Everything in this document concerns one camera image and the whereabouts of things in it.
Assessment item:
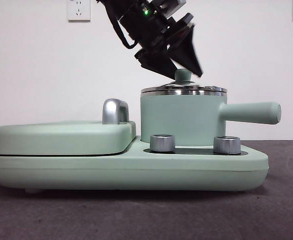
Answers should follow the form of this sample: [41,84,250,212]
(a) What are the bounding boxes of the glass lid with green knob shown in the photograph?
[140,69,228,94]

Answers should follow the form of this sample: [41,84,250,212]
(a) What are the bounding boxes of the mint green hinged griddle lid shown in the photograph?
[0,98,138,157]

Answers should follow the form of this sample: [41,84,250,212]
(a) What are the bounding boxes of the silver control knob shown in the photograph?
[149,133,177,153]
[213,135,242,155]

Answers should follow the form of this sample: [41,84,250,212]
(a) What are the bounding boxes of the mint green breakfast maker base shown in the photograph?
[0,134,270,194]

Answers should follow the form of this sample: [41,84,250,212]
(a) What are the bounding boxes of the dark grey felt mat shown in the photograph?
[0,139,293,240]

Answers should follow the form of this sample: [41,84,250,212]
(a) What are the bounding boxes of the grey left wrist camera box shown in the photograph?
[158,0,186,17]

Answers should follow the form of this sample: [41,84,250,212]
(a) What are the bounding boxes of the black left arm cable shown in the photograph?
[105,4,138,50]

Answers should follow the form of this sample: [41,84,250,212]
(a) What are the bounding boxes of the mint green pot with handle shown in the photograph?
[139,89,283,149]

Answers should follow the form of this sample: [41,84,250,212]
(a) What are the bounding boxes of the white wall socket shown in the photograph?
[67,0,92,22]

